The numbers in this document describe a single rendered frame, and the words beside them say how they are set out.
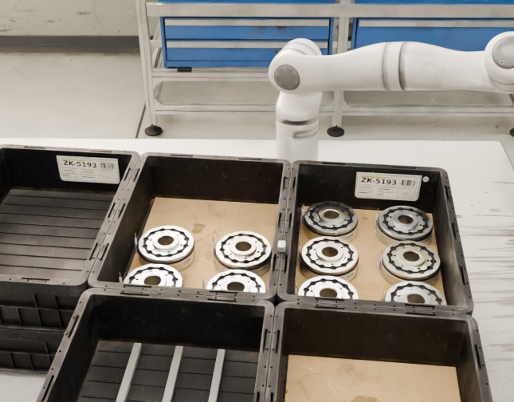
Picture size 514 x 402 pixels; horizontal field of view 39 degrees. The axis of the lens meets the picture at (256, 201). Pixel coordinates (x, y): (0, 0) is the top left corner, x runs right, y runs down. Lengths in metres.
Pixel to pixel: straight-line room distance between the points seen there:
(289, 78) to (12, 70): 2.80
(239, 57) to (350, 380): 2.21
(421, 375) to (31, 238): 0.76
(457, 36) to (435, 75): 1.84
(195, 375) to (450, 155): 1.03
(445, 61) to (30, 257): 0.85
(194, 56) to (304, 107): 1.71
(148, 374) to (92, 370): 0.09
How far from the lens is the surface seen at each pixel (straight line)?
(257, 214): 1.46
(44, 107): 3.71
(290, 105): 1.55
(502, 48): 1.36
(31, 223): 1.51
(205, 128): 3.41
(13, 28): 4.29
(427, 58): 1.41
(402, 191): 1.47
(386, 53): 1.42
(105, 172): 1.52
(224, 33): 3.16
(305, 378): 1.16
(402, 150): 1.95
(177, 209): 1.49
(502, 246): 1.68
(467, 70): 1.43
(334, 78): 1.45
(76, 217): 1.50
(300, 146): 1.57
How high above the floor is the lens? 1.71
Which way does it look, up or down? 36 degrees down
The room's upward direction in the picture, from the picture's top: straight up
